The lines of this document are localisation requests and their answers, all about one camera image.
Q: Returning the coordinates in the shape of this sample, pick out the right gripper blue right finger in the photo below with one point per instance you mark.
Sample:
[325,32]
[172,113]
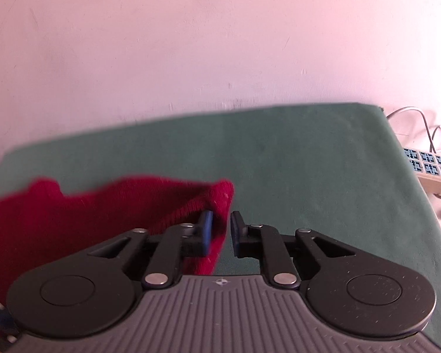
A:
[245,238]

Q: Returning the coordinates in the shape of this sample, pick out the green table cloth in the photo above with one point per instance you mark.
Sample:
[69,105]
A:
[335,168]

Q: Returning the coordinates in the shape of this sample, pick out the dark red knit sweater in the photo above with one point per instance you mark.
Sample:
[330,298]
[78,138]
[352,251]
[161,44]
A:
[41,224]

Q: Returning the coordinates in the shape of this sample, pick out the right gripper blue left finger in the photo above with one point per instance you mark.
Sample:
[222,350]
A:
[202,234]

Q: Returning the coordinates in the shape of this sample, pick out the white blue power strip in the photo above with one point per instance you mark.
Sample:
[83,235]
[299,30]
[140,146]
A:
[427,167]

